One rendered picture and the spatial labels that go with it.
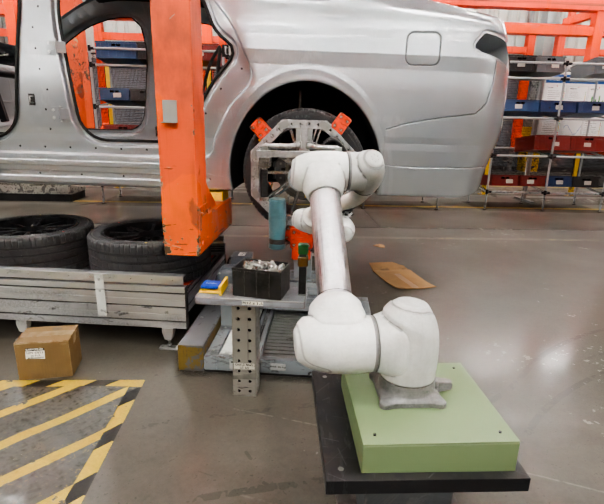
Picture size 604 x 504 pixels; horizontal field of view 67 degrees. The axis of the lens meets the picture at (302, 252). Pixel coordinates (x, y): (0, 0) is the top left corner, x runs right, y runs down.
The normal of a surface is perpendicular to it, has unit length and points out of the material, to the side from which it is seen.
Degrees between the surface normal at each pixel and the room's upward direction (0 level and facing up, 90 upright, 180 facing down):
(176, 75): 90
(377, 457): 90
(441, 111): 90
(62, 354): 90
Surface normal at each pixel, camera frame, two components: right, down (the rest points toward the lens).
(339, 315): 0.01, -0.57
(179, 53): -0.07, 0.28
